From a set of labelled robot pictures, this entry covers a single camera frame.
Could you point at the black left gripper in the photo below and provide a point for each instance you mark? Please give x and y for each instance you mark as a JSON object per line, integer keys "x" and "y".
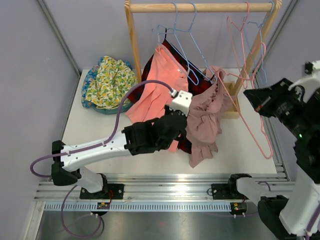
{"x": 168, "y": 111}

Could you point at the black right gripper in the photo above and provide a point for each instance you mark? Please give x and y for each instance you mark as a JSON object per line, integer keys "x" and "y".
{"x": 262, "y": 99}

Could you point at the dusty pink ruffled garment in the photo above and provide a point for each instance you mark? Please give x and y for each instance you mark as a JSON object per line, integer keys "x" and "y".
{"x": 204, "y": 117}

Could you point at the red black plaid skirt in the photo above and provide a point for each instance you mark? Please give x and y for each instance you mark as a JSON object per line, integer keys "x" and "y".
{"x": 184, "y": 145}

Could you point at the lemon print skirt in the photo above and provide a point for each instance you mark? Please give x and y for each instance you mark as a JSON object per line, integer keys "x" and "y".
{"x": 110, "y": 82}

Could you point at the pink wire hanger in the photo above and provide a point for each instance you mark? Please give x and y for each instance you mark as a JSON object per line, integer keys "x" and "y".
{"x": 242, "y": 76}

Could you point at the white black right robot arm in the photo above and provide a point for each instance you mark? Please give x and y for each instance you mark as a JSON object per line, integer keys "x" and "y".
{"x": 296, "y": 216}

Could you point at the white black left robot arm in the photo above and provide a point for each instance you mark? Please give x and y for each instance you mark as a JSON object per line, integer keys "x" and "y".
{"x": 69, "y": 162}

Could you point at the blue hanger with pink skirt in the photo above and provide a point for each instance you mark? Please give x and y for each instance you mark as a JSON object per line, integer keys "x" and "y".
{"x": 162, "y": 30}

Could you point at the wooden clothes rack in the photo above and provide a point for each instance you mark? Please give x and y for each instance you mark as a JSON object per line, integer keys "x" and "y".
{"x": 220, "y": 7}

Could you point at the teal plastic bin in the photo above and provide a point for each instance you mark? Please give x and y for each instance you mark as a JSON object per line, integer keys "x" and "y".
{"x": 113, "y": 107}

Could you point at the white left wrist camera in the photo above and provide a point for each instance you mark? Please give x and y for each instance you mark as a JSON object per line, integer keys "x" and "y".
{"x": 180, "y": 102}

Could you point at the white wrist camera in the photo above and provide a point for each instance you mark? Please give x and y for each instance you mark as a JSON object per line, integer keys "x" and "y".
{"x": 310, "y": 80}
{"x": 180, "y": 102}

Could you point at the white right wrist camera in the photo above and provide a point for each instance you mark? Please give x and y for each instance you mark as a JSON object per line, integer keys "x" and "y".
{"x": 310, "y": 80}

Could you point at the aluminium mounting rail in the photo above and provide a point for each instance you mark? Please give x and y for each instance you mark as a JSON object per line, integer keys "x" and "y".
{"x": 168, "y": 187}

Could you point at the white slotted cable duct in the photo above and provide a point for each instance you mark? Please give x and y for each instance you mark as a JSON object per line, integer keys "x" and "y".
{"x": 132, "y": 206}

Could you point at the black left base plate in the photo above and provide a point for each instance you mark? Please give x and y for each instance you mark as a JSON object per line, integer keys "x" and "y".
{"x": 113, "y": 191}

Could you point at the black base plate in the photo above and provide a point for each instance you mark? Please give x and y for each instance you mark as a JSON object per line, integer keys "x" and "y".
{"x": 113, "y": 191}
{"x": 223, "y": 191}

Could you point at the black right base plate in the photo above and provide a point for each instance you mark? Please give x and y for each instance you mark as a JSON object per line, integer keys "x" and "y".
{"x": 223, "y": 191}

